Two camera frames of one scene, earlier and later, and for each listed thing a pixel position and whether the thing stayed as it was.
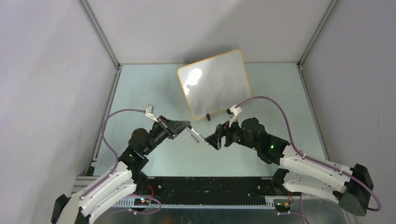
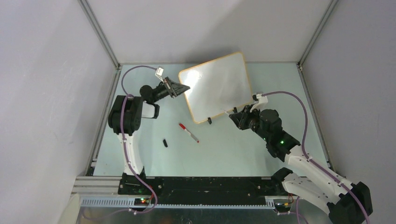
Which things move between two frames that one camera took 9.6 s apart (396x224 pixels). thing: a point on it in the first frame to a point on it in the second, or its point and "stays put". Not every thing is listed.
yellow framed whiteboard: [215, 84] stays put
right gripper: [223, 130] to [240, 119]
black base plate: [203, 189] stays put
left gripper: [173, 127] to [176, 89]
